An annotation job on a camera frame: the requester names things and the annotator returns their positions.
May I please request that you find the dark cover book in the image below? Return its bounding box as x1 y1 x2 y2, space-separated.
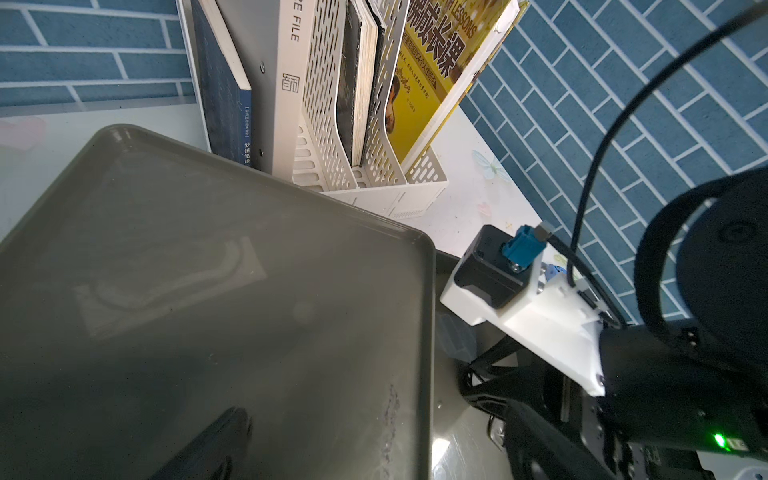
336 0 380 167

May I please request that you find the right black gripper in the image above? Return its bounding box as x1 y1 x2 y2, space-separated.
459 326 767 479

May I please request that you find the blue spine book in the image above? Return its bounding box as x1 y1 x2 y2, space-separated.
191 0 252 166

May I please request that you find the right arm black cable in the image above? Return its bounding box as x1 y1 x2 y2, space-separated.
542 0 768 328

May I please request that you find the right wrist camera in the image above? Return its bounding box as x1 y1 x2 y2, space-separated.
440 223 608 397

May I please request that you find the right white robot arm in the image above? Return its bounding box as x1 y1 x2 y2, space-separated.
441 169 767 479

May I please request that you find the olive and cream drawer cabinet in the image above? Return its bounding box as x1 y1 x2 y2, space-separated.
1 124 436 479

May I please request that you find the white file organizer rack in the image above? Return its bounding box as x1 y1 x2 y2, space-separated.
218 1 448 220

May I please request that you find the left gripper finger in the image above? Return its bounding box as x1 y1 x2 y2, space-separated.
151 407 252 479

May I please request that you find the yellow cover book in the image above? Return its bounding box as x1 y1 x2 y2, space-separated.
384 0 530 171

